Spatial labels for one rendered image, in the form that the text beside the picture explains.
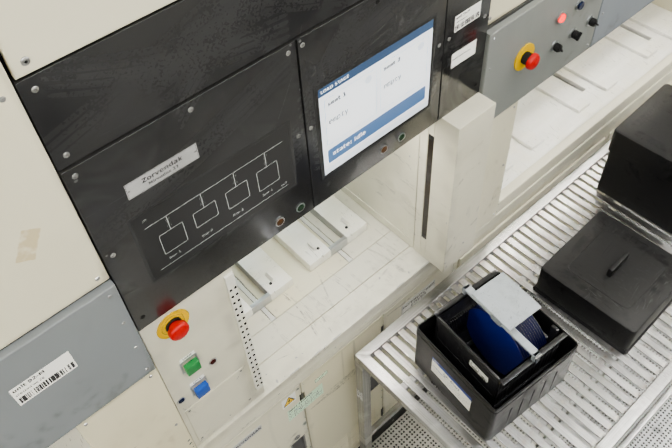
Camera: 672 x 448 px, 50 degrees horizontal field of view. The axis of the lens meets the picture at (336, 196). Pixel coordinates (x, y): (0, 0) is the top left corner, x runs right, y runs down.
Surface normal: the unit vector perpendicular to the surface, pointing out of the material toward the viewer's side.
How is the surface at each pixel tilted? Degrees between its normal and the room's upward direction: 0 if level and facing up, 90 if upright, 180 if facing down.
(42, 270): 90
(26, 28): 93
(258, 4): 90
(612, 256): 0
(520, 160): 0
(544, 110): 0
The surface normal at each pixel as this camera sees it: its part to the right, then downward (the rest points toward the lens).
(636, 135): -0.04, -0.65
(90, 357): 0.66, 0.55
